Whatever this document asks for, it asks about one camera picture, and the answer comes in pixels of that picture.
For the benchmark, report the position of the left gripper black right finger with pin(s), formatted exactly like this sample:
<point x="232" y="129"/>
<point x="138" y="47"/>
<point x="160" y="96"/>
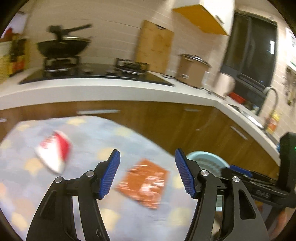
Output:
<point x="240" y="217"/>

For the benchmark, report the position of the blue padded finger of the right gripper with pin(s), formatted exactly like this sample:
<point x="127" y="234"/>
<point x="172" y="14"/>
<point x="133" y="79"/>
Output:
<point x="242" y="171"/>

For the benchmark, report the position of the white red snack bag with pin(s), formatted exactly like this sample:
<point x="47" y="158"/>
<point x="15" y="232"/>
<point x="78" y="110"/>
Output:
<point x="54" y="151"/>

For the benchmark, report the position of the orange snack wrapper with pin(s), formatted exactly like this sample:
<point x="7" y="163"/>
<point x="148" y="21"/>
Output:
<point x="144" y="183"/>

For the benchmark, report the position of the light blue perforated trash basket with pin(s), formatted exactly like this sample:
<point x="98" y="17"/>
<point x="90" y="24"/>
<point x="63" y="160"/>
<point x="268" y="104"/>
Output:
<point x="208" y="161"/>

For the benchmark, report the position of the yellow detergent bottle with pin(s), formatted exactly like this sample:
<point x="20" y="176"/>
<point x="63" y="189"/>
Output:
<point x="273" y="123"/>

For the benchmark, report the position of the red plastic tray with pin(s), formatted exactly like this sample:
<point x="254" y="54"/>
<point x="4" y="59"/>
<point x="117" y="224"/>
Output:
<point x="237" y="98"/>

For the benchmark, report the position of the chrome sink faucet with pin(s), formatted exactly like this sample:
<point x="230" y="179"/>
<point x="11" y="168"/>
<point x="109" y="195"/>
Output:
<point x="269" y="107"/>

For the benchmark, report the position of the wooden base cabinets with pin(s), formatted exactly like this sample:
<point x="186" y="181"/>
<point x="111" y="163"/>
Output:
<point x="170" y="125"/>

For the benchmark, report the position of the white electric kettle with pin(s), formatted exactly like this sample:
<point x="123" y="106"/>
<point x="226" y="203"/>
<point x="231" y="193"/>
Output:
<point x="226" y="84"/>

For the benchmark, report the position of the brown rice cooker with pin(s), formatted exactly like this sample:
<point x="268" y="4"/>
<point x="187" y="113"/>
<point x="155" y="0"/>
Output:
<point x="192" y="70"/>

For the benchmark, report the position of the dark window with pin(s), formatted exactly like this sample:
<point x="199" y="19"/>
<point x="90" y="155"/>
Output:
<point x="251" y="55"/>

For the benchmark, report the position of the black gas stove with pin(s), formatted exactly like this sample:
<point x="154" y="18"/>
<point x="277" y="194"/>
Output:
<point x="72" y="68"/>

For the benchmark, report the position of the wooden cutting board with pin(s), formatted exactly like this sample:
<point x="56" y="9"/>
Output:
<point x="154" y="46"/>

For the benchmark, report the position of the red label sauce bottle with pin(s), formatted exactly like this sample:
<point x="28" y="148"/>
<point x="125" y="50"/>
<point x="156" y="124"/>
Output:
<point x="17" y="62"/>

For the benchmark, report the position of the black wok with lid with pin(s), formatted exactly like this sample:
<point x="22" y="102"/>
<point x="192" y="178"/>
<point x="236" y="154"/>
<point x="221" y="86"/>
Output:
<point x="63" y="45"/>

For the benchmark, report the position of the yellow utensil basket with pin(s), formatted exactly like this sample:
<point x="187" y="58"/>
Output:
<point x="5" y="48"/>

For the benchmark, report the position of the white orange wall cabinet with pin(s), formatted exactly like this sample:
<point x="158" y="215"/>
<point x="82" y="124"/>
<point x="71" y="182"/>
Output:
<point x="210" y="16"/>

